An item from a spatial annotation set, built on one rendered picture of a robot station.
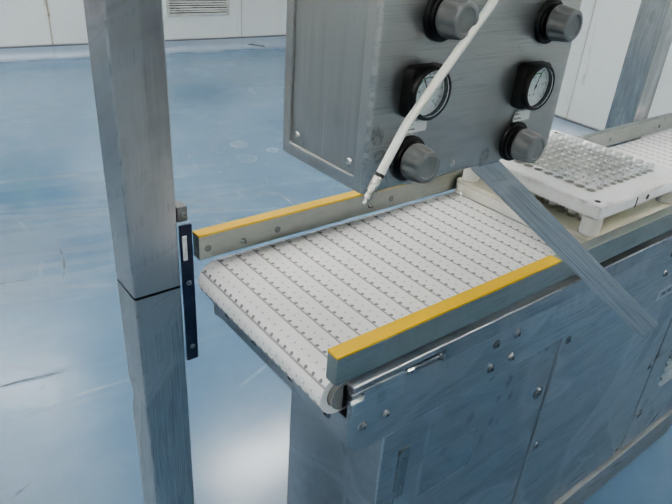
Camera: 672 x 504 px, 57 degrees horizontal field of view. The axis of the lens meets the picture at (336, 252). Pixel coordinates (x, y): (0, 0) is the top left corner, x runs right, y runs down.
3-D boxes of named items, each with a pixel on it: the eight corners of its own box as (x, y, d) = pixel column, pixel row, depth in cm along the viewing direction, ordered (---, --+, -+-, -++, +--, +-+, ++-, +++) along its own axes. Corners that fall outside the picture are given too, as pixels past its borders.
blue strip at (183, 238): (188, 361, 82) (180, 227, 72) (186, 359, 82) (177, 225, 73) (199, 357, 83) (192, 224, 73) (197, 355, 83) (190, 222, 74)
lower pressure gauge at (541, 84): (521, 113, 49) (531, 65, 47) (507, 109, 50) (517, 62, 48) (549, 108, 51) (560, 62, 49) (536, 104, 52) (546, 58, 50)
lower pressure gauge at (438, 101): (410, 124, 42) (417, 68, 40) (396, 119, 42) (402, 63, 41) (448, 117, 44) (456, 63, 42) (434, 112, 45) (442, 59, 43)
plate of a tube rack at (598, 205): (598, 222, 81) (602, 208, 80) (459, 162, 98) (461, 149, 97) (686, 187, 95) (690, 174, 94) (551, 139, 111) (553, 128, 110)
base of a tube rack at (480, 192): (587, 255, 83) (592, 239, 82) (454, 191, 100) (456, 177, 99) (675, 216, 97) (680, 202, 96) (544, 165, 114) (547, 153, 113)
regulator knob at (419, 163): (408, 195, 43) (417, 132, 41) (386, 183, 45) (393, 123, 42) (442, 185, 45) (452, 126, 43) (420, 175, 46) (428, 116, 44)
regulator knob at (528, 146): (519, 172, 50) (531, 121, 48) (495, 162, 52) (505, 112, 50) (544, 165, 52) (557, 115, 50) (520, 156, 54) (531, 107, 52)
